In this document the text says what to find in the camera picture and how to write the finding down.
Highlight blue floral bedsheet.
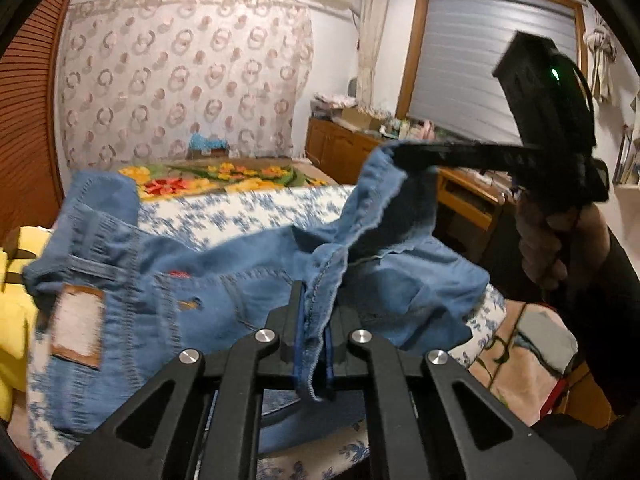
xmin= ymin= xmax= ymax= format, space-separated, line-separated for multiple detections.
xmin=27 ymin=185 xmax=506 ymax=480

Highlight wooden window frame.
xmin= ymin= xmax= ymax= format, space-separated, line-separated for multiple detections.
xmin=395 ymin=0 xmax=590 ymax=146

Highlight pink blanket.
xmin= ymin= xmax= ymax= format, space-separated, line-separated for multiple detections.
xmin=467 ymin=300 xmax=581 ymax=411

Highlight row of toiletry bottles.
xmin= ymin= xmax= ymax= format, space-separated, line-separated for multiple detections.
xmin=380 ymin=117 xmax=436 ymax=141

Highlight cream tied curtain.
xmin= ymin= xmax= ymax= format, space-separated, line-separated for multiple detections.
xmin=582 ymin=17 xmax=618 ymax=106

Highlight floral blanket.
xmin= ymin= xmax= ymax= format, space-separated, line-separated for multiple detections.
xmin=117 ymin=157 xmax=331 ymax=203

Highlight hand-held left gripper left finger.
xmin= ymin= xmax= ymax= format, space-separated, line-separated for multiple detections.
xmin=52 ymin=280 xmax=306 ymax=480

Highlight grey window blind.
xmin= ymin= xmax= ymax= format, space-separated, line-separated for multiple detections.
xmin=407 ymin=0 xmax=583 ymax=143

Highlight open cardboard box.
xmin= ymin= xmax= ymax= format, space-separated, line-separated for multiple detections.
xmin=332 ymin=107 xmax=383 ymax=131

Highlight wooden louvered wardrobe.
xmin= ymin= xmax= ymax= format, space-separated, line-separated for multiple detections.
xmin=0 ymin=0 xmax=83 ymax=251

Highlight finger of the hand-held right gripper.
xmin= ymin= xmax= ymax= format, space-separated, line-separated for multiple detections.
xmin=392 ymin=141 xmax=546 ymax=157
xmin=415 ymin=154 xmax=531 ymax=168

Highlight cream side curtain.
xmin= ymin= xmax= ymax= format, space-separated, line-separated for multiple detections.
xmin=357 ymin=0 xmax=391 ymax=111

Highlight wooden cabinet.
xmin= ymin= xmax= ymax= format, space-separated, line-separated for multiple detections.
xmin=305 ymin=117 xmax=516 ymax=261

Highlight yellow plush toy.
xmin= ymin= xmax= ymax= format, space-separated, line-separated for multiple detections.
xmin=0 ymin=227 xmax=51 ymax=421

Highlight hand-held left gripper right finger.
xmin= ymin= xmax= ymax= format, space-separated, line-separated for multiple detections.
xmin=325 ymin=305 xmax=578 ymax=480

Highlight blue denim pants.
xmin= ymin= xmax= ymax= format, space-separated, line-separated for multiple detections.
xmin=22 ymin=142 xmax=493 ymax=441

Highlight person's right hand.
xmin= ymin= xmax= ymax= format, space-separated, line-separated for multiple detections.
xmin=515 ymin=195 xmax=613 ymax=291

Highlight person's right forearm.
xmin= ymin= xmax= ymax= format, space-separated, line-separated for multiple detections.
xmin=550 ymin=230 xmax=640 ymax=431

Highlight white shelf with books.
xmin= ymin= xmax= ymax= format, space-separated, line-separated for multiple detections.
xmin=612 ymin=122 xmax=640 ymax=196

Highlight circle patterned curtain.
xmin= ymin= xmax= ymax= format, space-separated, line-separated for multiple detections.
xmin=55 ymin=0 xmax=316 ymax=171

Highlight pile of printed cloths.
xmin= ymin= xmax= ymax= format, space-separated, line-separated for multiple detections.
xmin=312 ymin=92 xmax=358 ymax=121

